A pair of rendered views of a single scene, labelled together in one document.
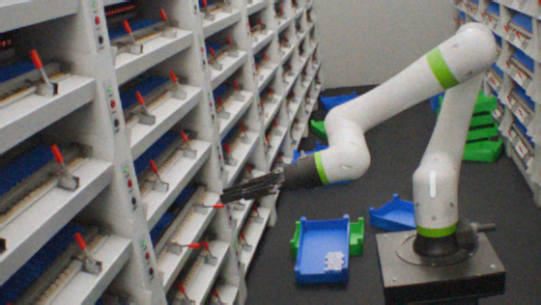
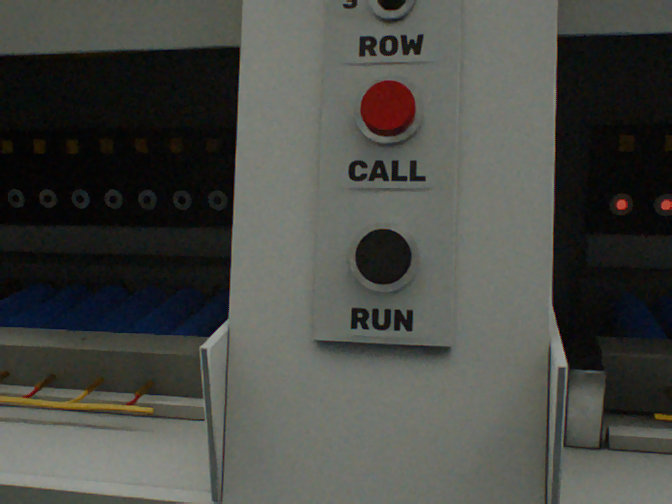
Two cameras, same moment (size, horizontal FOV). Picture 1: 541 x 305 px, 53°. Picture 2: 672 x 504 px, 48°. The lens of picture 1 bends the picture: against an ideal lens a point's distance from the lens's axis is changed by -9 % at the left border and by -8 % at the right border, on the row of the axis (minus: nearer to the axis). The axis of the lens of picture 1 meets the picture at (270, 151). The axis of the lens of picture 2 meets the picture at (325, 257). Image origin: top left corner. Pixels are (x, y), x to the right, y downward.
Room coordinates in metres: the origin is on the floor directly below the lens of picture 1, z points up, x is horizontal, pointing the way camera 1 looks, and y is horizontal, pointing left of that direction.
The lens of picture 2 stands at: (1.89, -0.04, 0.53)
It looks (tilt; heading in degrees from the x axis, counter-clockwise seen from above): 3 degrees up; 89
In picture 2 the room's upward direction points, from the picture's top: 2 degrees clockwise
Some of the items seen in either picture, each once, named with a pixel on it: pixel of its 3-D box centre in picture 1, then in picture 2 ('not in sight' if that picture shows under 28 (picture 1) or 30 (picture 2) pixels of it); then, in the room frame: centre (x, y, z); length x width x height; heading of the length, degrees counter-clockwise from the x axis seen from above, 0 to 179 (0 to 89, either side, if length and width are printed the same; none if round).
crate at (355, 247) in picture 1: (328, 237); not in sight; (2.27, -0.19, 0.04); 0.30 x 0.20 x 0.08; 78
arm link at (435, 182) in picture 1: (436, 196); not in sight; (1.50, -0.45, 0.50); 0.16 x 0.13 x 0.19; 157
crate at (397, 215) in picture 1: (408, 215); not in sight; (2.35, -0.57, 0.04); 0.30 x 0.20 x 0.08; 38
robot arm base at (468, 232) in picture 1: (454, 235); not in sight; (1.48, -0.50, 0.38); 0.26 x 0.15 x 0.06; 85
